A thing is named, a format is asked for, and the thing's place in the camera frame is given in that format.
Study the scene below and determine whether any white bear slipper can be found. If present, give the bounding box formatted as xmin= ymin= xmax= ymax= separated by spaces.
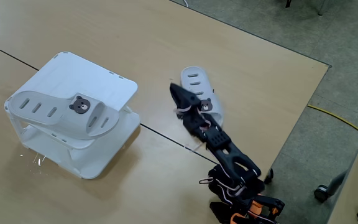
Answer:
xmin=7 ymin=90 xmax=120 ymax=141
xmin=180 ymin=66 xmax=224 ymax=127

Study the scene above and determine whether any white plastic shelf box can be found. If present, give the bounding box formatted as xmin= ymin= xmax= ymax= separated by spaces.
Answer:
xmin=4 ymin=51 xmax=142 ymax=180

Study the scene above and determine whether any black caster wheel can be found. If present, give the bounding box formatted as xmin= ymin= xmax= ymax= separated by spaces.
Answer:
xmin=264 ymin=167 xmax=275 ymax=184

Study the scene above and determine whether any grey chair leg with caster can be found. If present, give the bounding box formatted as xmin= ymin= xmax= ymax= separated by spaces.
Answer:
xmin=314 ymin=170 xmax=348 ymax=203

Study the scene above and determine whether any yellow floor cable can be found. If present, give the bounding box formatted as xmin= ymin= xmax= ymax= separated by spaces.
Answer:
xmin=306 ymin=105 xmax=358 ymax=135

